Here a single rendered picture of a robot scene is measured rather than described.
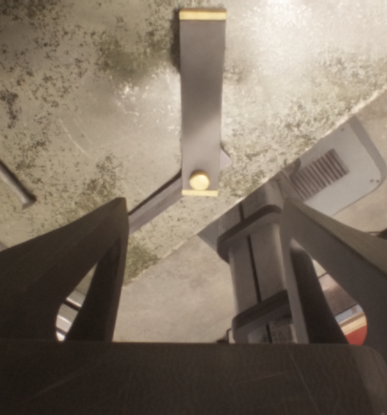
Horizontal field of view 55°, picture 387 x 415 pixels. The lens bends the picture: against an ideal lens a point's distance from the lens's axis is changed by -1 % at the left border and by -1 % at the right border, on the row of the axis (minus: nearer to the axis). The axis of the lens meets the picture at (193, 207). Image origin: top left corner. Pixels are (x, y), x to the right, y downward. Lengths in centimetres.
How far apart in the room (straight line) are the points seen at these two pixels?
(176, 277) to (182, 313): 23
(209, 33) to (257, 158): 8
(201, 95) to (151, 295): 147
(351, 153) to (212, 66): 82
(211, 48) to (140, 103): 5
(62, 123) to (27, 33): 5
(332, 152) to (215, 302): 92
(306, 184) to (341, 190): 10
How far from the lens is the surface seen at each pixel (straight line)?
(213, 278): 155
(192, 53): 20
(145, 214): 25
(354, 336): 140
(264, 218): 60
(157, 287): 160
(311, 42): 22
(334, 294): 153
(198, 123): 21
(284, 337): 48
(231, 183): 24
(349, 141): 98
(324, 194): 104
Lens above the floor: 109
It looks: 55 degrees down
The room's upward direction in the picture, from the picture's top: 179 degrees counter-clockwise
